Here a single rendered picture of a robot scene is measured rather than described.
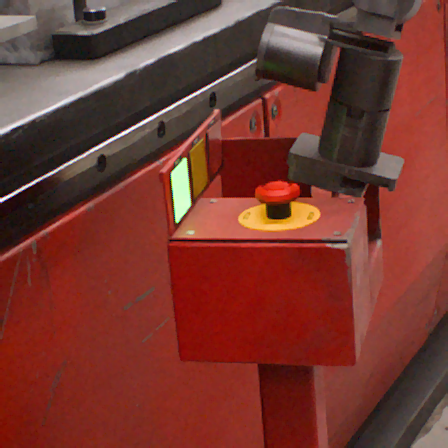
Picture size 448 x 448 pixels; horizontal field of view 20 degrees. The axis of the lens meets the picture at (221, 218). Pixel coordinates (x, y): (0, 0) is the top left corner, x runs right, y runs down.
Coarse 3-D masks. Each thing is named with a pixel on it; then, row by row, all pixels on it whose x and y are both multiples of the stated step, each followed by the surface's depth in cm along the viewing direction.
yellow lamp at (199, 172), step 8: (200, 144) 119; (192, 152) 116; (200, 152) 119; (192, 160) 117; (200, 160) 119; (192, 168) 117; (200, 168) 119; (192, 176) 117; (200, 176) 119; (200, 184) 119; (200, 192) 119
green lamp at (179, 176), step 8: (184, 160) 114; (176, 168) 112; (184, 168) 114; (176, 176) 112; (184, 176) 114; (176, 184) 112; (184, 184) 114; (176, 192) 112; (184, 192) 114; (176, 200) 112; (184, 200) 114; (176, 208) 112; (184, 208) 114; (176, 216) 112
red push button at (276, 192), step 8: (264, 184) 113; (272, 184) 113; (280, 184) 113; (288, 184) 113; (256, 192) 112; (264, 192) 112; (272, 192) 111; (280, 192) 111; (288, 192) 111; (296, 192) 112; (264, 200) 111; (272, 200) 111; (280, 200) 111; (288, 200) 111; (272, 208) 112; (280, 208) 112; (288, 208) 113; (272, 216) 113; (280, 216) 112; (288, 216) 113
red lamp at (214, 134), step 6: (216, 126) 125; (210, 132) 123; (216, 132) 125; (210, 138) 123; (216, 138) 125; (210, 144) 123; (216, 144) 125; (210, 150) 123; (216, 150) 125; (210, 156) 123; (216, 156) 125; (222, 156) 127; (210, 162) 123; (216, 162) 125; (222, 162) 127; (210, 168) 123; (216, 168) 125
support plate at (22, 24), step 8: (0, 16) 94; (8, 16) 94; (16, 16) 94; (24, 16) 93; (32, 16) 93; (0, 24) 91; (8, 24) 91; (16, 24) 91; (24, 24) 92; (32, 24) 93; (0, 32) 90; (8, 32) 90; (16, 32) 91; (24, 32) 92; (0, 40) 90
